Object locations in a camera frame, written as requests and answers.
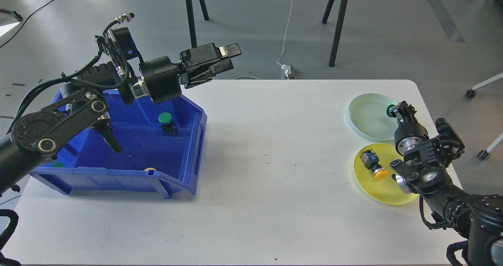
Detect yellow push button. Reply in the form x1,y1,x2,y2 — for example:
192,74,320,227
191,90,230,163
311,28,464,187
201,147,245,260
360,149,389,181

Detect black stand legs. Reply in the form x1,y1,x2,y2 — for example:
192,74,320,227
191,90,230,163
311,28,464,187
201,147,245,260
184,0,209,48
321,0,348,67

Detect black floor cable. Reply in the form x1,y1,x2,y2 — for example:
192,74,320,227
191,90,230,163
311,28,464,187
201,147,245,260
0,0,108,48

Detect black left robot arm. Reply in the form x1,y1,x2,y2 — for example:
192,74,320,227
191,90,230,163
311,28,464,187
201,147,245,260
1,13,241,194

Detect white power adapter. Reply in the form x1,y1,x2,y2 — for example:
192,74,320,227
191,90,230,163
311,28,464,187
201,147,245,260
281,64,301,80

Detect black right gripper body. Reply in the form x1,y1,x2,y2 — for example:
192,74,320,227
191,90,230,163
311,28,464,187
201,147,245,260
395,117,430,156

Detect white cable on floor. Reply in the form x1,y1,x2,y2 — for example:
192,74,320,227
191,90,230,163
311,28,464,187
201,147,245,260
233,0,297,80

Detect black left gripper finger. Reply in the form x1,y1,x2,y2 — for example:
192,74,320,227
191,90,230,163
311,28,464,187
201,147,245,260
179,43,241,68
183,60,234,89

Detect green button bin corner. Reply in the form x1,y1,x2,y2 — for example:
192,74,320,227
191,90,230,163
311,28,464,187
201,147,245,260
51,162,65,168

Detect light green plate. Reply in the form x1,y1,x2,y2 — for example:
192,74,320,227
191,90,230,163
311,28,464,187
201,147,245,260
347,93,398,142

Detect green push button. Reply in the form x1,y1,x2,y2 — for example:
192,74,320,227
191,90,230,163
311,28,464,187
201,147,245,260
386,104,395,118
158,112,178,137

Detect right black stand legs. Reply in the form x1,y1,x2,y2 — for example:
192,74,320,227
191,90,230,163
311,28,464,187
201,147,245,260
321,0,348,67

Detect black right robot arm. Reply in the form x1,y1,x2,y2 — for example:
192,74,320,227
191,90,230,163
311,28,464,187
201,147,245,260
386,101,503,266

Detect left black stand legs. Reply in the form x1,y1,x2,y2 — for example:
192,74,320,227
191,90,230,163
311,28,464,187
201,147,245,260
184,0,209,48

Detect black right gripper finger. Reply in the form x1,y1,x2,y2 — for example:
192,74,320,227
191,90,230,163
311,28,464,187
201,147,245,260
392,101,417,122

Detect yellow plate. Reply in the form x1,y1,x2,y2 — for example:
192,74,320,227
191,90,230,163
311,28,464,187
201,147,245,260
353,143,418,205

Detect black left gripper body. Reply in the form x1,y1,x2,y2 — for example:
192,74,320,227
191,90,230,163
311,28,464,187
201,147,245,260
138,52,215,105

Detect white chair base with wheels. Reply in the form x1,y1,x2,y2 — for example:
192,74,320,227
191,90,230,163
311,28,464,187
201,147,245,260
465,73,503,161

